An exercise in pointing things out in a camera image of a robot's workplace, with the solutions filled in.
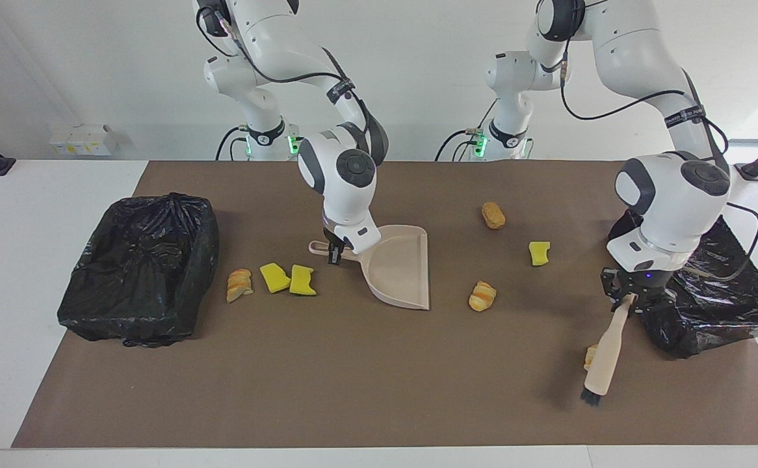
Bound yellow notched sponge piece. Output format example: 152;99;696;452
289;264;318;296

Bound beige hand brush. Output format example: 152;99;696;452
579;293;638;408

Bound yellow wedge sponge piece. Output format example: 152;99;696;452
260;263;292;293

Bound beige plastic dustpan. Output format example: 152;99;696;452
308;225;431;311

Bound pale striped croissant piece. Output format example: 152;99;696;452
226;268;254;304

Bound orange striped croissant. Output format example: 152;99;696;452
469;281;497;312

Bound brown bread roll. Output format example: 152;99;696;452
481;201;506;230

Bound black bag lined bin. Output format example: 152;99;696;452
57;192;220;348
607;202;758;359

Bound brown table mat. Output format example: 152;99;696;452
12;161;758;448

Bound black base cable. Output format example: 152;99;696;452
436;97;500;161
215;125;250;161

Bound white wall socket boxes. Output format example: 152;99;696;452
49;125;118;157

